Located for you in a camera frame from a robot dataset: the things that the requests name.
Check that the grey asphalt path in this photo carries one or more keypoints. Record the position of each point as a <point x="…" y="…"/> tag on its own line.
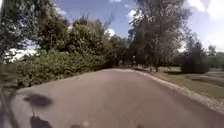
<point x="115" y="100"/>

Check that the tall leafy tree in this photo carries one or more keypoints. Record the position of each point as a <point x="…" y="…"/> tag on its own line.
<point x="156" y="30"/>

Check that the green hedge bushes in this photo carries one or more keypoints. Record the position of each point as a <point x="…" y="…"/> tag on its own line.
<point x="53" y="66"/>

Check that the row of tall trees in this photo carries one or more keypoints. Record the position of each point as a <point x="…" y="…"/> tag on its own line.
<point x="60" y="33"/>

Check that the pale gravel verge strip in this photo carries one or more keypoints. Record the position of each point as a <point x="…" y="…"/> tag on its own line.
<point x="186" y="90"/>

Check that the dark round bush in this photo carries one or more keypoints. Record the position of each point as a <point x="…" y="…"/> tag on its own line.
<point x="195" y="61"/>

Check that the grass lawn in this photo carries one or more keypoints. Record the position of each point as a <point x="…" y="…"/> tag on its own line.
<point x="196" y="83"/>

